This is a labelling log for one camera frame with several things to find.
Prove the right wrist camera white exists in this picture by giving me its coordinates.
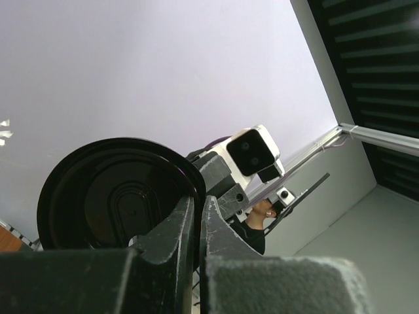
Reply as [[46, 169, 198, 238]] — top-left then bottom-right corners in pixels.
[[203, 124, 285, 189]]

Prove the black cup lid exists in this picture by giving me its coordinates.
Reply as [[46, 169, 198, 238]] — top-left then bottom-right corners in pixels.
[[37, 137, 206, 250]]

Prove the black slatted window blind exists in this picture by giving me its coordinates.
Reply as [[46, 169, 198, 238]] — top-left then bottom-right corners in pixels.
[[307, 0, 419, 203]]

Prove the aluminium frame rail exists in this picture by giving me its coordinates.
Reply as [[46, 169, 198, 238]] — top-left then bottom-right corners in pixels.
[[278, 122, 419, 181]]

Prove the white wrapped straw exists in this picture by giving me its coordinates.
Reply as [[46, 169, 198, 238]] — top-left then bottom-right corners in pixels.
[[0, 119, 13, 147]]

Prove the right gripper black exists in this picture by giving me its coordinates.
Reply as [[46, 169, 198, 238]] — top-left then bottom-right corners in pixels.
[[186, 150, 249, 220]]

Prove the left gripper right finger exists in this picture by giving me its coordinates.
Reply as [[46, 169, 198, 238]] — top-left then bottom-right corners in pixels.
[[200, 196, 373, 314]]

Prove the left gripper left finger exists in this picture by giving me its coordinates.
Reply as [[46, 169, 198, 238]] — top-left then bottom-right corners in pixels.
[[1, 197, 194, 313]]

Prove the person in black shirt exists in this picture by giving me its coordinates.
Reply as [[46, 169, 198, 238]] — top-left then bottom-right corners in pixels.
[[241, 199, 278, 255]]

